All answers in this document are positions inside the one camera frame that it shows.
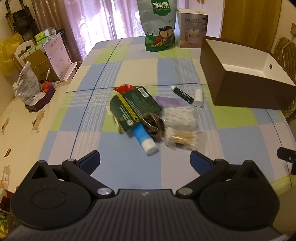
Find red snack packet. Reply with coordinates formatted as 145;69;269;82
113;84;136;94

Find quilted chair cushion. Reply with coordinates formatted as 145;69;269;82
273;36;296;118

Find dark green tube white cap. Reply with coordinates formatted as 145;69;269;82
170;85;194;105

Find beige animal print cloth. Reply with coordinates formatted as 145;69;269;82
0;67;78;209

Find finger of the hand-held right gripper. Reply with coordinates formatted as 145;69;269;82
277;147;296;175

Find checkered cloth desktop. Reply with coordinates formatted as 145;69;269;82
38;36;296;193

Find white flat box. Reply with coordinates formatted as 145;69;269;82
53;61;82;87

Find dark green box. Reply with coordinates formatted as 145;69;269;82
110;86;163;134

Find green cartoon snack bag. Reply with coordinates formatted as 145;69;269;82
136;0;177;52

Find small white bottle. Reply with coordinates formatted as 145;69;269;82
194;89;204;107

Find yellow plastic bag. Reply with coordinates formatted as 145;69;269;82
0;34;23;78

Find purple cloth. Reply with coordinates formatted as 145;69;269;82
154;95;183;108

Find black folding cart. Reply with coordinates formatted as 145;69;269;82
5;0;40;37

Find green tissue packs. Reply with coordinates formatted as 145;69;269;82
35;28;56;44

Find brown wooden door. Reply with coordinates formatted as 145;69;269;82
222;0;282;52

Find brown storage box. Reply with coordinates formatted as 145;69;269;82
199;36;296;111

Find white carved chair back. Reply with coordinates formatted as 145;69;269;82
13;39;37;70

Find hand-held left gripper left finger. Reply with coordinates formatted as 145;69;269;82
31;150;115;198

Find brown cardboard box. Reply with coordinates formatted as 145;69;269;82
24;50;59;81

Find clear bag of cotton swabs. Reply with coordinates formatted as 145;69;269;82
163;126;201;152

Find clear bag of cotton pads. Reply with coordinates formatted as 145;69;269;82
162;105;199;131

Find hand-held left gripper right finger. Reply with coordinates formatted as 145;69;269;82
176;150;260;198

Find blue tube white cap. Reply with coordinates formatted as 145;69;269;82
131;123;159;155

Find white product box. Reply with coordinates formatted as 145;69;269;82
174;9;208;49

